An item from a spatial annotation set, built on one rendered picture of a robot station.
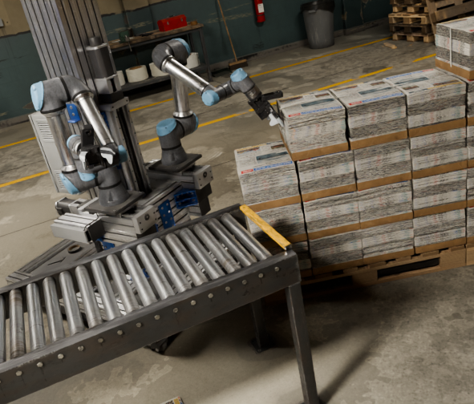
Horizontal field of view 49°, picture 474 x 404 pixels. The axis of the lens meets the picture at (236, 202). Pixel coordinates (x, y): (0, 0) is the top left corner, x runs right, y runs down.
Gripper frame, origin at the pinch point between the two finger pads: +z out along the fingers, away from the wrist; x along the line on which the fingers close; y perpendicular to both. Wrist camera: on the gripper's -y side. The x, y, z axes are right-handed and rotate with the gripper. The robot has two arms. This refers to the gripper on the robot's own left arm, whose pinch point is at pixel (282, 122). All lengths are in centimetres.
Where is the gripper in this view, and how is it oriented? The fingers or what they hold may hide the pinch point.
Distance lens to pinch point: 271.7
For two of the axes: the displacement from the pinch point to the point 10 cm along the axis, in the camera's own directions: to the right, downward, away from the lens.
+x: 0.8, 4.2, -9.1
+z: 6.4, 6.8, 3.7
